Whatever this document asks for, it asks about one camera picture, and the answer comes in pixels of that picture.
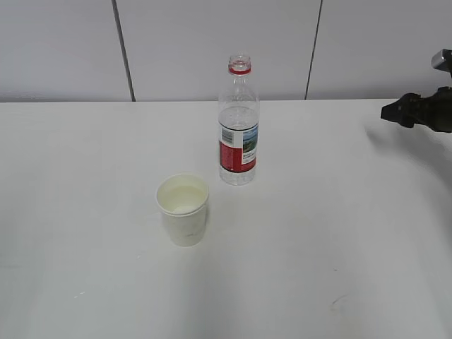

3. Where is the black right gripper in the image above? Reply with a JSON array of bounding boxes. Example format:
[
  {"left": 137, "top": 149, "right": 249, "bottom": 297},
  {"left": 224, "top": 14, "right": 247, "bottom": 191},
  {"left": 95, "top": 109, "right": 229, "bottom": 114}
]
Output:
[{"left": 380, "top": 86, "right": 451, "bottom": 133}]

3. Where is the clear plastic water bottle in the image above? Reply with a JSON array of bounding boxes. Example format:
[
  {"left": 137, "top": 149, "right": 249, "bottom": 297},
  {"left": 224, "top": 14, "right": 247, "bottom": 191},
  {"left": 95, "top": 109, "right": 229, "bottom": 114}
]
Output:
[{"left": 218, "top": 54, "right": 260, "bottom": 186}]

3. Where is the white paper cup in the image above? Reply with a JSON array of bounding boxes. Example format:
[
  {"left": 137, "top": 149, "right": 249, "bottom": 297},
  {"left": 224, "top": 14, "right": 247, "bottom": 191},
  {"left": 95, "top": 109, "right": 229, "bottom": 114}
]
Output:
[{"left": 156, "top": 174, "right": 209, "bottom": 246}]

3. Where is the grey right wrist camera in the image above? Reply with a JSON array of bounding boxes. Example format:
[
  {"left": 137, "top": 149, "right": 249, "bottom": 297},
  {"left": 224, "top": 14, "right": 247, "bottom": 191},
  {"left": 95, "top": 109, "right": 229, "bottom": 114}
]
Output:
[{"left": 431, "top": 49, "right": 452, "bottom": 73}]

